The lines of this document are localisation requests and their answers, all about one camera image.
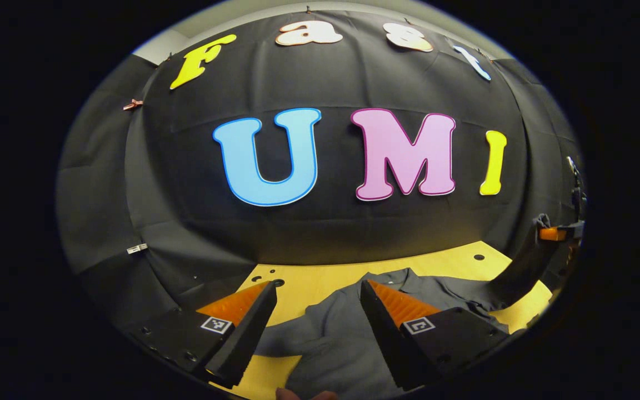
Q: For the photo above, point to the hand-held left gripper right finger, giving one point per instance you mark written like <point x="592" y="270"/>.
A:
<point x="384" y="333"/>

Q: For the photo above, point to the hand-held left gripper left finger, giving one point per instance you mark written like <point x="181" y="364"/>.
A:
<point x="245" y="339"/>

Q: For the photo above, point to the black backdrop cloth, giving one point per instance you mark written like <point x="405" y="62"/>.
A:
<point x="320" y="233"/>

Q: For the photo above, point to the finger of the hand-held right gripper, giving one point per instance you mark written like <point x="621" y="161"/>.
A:
<point x="553" y="234"/>

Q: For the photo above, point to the grey polo shirt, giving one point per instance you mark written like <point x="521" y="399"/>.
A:
<point x="342" y="344"/>

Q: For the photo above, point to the small white cloth clip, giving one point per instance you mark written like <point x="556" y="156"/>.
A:
<point x="136" y="248"/>

